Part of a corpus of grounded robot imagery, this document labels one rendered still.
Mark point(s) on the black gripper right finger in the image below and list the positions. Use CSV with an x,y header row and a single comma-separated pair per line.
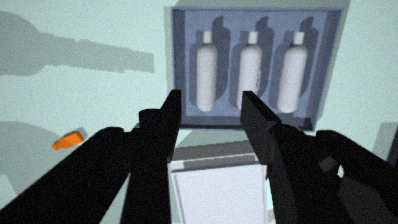
x,y
300,191

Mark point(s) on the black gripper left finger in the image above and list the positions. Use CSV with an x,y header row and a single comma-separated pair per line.
x,y
81,188

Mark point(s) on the grey metal gas cylinder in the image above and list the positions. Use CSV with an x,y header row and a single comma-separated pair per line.
x,y
206,73

